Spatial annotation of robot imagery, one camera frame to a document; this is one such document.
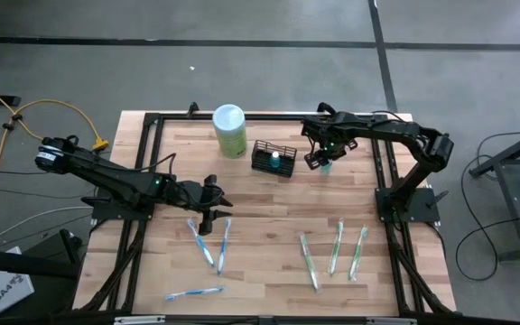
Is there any clear plastic bag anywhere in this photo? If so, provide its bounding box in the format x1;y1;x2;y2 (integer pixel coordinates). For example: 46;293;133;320
216;217;233;277

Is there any green disinfecting wipes canister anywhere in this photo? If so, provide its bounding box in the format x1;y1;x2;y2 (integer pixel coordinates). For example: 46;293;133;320
211;103;248;160

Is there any black aluminium table frame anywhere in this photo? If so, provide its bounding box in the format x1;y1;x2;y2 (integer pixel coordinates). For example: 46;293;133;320
72;101;459;320

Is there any black floor cable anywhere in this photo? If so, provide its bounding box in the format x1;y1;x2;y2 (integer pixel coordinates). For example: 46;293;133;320
455;129;520;282

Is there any yellow extension cable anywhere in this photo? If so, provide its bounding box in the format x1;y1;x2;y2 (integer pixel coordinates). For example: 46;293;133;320
0;76;110;200

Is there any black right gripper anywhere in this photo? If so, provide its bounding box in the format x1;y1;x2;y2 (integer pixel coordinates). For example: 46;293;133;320
304;135;359;172

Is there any silver bracket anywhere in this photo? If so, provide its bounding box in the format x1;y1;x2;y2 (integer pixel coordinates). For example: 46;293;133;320
114;315;166;325
367;317;418;325

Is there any grey floor cable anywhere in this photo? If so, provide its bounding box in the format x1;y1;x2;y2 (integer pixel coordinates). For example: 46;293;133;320
0;206;95;249

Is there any green toothbrush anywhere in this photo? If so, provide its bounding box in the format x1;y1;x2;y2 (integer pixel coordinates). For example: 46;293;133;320
327;218;346;278
348;225;370;283
299;231;322;293

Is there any black wire basket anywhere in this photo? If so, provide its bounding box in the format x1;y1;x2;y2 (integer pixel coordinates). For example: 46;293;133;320
250;139;298;179

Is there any black side table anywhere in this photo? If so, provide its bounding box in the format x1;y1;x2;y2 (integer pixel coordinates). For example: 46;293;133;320
469;124;520;264

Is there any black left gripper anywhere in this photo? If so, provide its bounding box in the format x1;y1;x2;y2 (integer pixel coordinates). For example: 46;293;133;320
169;174;235;236

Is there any black floor stand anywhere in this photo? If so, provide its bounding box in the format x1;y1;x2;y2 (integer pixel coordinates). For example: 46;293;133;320
0;228;83;279

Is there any blue toothbrush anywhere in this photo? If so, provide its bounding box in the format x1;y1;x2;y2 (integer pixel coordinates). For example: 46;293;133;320
164;285;225;302
186;218;217;269

